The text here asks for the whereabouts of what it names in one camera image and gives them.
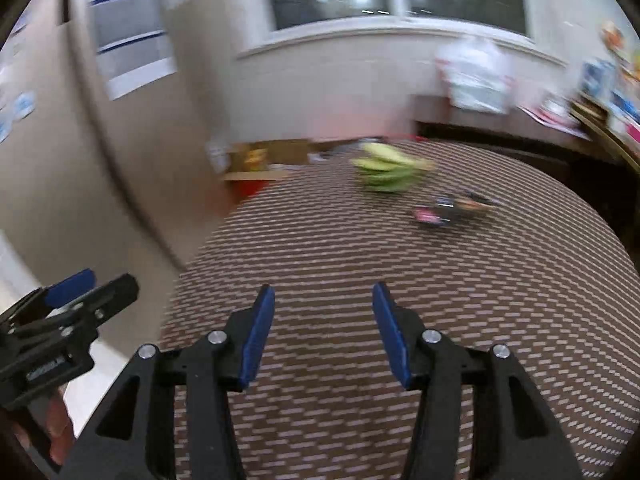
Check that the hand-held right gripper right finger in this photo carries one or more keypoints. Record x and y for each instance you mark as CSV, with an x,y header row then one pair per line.
x,y
390,340

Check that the wooden desk with shelf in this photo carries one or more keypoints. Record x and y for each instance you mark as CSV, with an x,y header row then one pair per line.
x,y
610,130

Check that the pink paper sheet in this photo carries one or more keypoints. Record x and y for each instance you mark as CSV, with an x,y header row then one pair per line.
x,y
555,120

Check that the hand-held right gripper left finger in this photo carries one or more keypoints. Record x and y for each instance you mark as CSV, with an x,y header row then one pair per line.
x,y
257,340

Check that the person's left hand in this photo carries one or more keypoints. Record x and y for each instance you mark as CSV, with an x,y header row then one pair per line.
x,y
59,425

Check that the cartoon wall decoration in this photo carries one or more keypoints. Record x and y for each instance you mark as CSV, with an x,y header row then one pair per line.
x,y
614,36

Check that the brown polka-dot tablecloth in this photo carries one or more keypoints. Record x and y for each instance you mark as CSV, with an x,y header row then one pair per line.
x,y
400,260

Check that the small yellow box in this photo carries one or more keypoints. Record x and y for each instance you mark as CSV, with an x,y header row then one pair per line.
x,y
256,159

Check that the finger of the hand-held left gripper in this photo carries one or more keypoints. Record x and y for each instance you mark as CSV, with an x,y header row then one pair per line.
x,y
107,297
70,287

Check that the group of round character magnets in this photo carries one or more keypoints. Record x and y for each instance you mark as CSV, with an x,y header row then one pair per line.
x,y
17,115

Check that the row of books and boxes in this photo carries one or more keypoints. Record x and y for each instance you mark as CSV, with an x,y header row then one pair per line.
x,y
612,87

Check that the white-bordered grey sheet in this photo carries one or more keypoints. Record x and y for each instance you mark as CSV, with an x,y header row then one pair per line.
x,y
140,67

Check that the dark wooden cabinet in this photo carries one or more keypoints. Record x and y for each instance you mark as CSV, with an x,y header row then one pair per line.
x,y
500,132

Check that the white plastic shopping bag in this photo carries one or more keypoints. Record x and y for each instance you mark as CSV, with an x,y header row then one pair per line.
x,y
475,75

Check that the green banana bunch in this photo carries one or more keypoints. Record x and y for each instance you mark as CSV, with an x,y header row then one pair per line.
x,y
392,170

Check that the red cardboard box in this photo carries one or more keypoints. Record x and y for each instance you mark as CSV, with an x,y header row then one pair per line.
x,y
247,186

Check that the beige double-door refrigerator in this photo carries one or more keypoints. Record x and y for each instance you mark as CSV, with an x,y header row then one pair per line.
x,y
75,170

